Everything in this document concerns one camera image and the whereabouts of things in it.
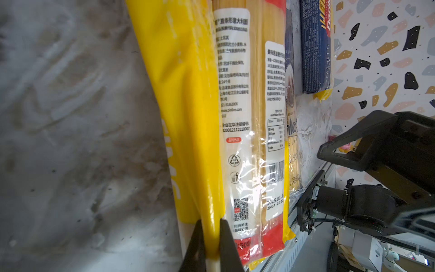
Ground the yellow-top spaghetti bag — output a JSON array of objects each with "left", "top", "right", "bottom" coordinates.
[{"left": 126, "top": 1, "right": 224, "bottom": 272}]

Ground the yellow spaghetti bag far right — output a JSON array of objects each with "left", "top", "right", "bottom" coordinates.
[{"left": 314, "top": 1, "right": 333, "bottom": 101}]

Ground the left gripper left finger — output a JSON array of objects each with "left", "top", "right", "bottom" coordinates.
[{"left": 179, "top": 220, "right": 207, "bottom": 272}]

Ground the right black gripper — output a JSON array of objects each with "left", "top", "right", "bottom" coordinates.
[{"left": 317, "top": 111, "right": 435, "bottom": 240}]

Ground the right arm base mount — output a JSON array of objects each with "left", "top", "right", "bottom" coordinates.
[{"left": 296, "top": 170, "right": 325, "bottom": 235}]

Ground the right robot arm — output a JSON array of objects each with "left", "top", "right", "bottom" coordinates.
[{"left": 316, "top": 110, "right": 435, "bottom": 240}]

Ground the red spaghetti bag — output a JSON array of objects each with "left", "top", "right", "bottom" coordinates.
[{"left": 213, "top": 1, "right": 287, "bottom": 265}]

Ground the small pink toy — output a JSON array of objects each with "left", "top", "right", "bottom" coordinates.
[{"left": 329, "top": 136, "right": 354, "bottom": 154}]

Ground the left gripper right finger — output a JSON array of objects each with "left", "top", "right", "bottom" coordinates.
[{"left": 219, "top": 219, "right": 245, "bottom": 272}]

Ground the blue-top clear spaghetti bag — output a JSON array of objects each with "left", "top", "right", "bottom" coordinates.
[{"left": 285, "top": 9, "right": 301, "bottom": 201}]

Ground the blue Barilla spaghetti box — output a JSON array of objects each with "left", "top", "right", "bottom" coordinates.
[{"left": 300, "top": 0, "right": 332, "bottom": 94}]

